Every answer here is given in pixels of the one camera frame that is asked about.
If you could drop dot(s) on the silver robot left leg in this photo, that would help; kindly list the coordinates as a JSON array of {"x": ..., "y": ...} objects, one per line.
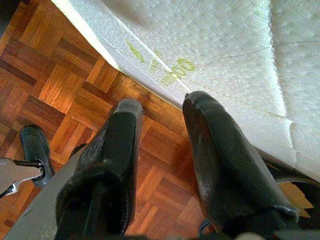
[{"x": 35, "y": 145}]

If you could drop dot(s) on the white textured cloth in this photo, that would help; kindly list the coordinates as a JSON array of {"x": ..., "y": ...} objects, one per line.
[{"x": 300, "y": 62}]

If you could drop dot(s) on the brown cardboard piece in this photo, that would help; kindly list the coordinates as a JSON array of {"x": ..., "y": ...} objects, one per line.
[{"x": 295, "y": 197}]

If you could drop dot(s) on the dark round bin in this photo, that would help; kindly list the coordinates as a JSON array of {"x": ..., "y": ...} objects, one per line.
[{"x": 307, "y": 180}]

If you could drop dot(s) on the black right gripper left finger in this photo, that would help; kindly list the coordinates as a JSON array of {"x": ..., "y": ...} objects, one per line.
[{"x": 110, "y": 155}]

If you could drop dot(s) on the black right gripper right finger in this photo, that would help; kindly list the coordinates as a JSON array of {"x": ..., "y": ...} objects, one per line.
[{"x": 225, "y": 162}]

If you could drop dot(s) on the white quilted mattress green print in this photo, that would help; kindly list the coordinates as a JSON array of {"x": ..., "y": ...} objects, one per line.
[{"x": 200, "y": 37}]

